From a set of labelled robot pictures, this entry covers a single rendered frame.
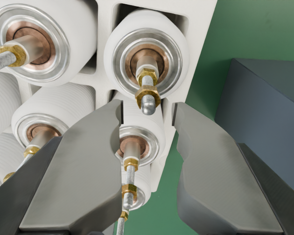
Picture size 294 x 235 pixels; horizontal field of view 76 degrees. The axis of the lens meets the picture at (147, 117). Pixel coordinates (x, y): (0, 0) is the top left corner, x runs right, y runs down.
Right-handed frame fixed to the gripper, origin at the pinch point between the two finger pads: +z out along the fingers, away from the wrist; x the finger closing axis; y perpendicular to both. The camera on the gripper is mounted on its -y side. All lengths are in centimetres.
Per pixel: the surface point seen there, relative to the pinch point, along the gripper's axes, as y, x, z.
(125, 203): 12.0, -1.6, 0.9
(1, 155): 17.8, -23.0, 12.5
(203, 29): -2.5, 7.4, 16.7
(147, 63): -0.5, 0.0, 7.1
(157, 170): 24.9, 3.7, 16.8
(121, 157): 14.1, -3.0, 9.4
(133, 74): 1.6, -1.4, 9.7
